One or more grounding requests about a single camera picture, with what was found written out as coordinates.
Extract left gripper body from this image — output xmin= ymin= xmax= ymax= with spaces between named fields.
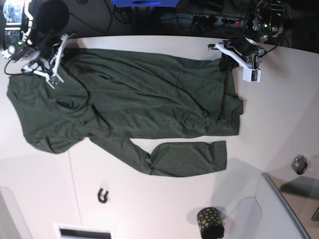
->
xmin=208 ymin=37 xmax=267 ymax=69

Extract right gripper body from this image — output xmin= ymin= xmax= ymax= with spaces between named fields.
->
xmin=21 ymin=34 xmax=73 ymax=83

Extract dark green t-shirt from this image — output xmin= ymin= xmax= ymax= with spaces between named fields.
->
xmin=7 ymin=48 xmax=244 ymax=177

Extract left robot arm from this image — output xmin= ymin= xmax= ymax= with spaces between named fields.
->
xmin=208 ymin=0 xmax=284 ymax=72

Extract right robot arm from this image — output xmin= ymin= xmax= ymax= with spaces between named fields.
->
xmin=0 ymin=0 xmax=71 ymax=88

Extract black round stool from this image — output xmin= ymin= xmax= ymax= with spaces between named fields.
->
xmin=34 ymin=0 xmax=70 ymax=33

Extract blue plastic box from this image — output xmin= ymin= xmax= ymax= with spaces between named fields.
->
xmin=111 ymin=0 xmax=179 ymax=7

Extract round metal table grommet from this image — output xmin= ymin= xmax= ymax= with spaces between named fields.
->
xmin=291 ymin=155 xmax=308 ymax=175

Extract small black plastic clip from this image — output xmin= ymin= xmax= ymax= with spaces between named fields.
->
xmin=97 ymin=188 xmax=109 ymax=204

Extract white rectangular table slot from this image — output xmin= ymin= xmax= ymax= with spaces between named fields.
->
xmin=53 ymin=224 xmax=116 ymax=239

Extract black cup with gold dots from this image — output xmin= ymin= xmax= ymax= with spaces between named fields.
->
xmin=196 ymin=207 xmax=225 ymax=239

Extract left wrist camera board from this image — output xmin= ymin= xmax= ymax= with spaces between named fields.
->
xmin=242 ymin=68 xmax=262 ymax=83

